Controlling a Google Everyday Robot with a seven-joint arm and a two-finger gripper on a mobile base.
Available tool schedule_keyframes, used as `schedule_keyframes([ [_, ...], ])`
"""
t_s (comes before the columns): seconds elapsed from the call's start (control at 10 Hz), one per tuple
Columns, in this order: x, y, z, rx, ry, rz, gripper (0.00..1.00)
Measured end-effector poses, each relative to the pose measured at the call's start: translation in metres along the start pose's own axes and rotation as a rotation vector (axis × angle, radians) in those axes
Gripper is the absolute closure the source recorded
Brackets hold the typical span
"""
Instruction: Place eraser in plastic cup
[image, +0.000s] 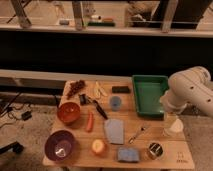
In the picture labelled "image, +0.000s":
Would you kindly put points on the blue sponge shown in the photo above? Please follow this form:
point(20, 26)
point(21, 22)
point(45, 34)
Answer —
point(129, 155)

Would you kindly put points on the black power adapter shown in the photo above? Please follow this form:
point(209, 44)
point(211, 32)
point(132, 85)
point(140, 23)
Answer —
point(26, 115)

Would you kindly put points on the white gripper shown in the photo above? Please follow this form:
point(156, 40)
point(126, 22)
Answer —
point(169, 119)

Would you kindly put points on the peach apple fruit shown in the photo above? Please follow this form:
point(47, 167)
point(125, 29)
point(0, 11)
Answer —
point(98, 147)

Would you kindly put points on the bunch of dark grapes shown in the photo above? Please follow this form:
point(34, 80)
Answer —
point(75, 87)

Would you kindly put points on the green plastic tray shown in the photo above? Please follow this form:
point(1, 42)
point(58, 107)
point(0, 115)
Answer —
point(147, 92)

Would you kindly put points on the orange bowl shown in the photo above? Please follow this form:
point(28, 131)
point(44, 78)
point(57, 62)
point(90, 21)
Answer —
point(68, 112)

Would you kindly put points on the blue plastic cup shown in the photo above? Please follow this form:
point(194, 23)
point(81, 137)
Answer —
point(115, 103)

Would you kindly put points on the metal spoon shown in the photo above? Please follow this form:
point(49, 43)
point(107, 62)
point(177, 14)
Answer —
point(131, 140)

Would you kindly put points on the orange carrot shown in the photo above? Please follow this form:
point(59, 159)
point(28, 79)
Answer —
point(90, 122)

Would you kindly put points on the peeled banana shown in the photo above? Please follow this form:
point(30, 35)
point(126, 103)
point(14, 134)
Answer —
point(99, 91)

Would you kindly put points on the purple bowl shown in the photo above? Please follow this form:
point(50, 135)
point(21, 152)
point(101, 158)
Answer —
point(59, 145)

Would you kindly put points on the white paper cup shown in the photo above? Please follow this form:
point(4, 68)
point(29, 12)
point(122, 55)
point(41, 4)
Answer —
point(173, 128)

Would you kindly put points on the grey blue cloth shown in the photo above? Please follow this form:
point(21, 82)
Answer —
point(114, 131)

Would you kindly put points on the metal tin can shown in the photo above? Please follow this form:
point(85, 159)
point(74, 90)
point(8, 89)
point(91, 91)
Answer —
point(154, 150)

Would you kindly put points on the black binder clip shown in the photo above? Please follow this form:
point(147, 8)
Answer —
point(83, 99)

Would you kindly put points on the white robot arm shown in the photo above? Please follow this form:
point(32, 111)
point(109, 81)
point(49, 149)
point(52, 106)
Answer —
point(187, 86)

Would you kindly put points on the black handled knife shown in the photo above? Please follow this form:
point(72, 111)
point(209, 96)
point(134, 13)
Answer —
point(98, 107)

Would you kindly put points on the black eraser block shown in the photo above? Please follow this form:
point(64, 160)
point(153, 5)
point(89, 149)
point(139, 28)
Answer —
point(120, 89)

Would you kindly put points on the wooden table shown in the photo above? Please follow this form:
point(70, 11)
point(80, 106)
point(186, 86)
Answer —
point(176, 153)

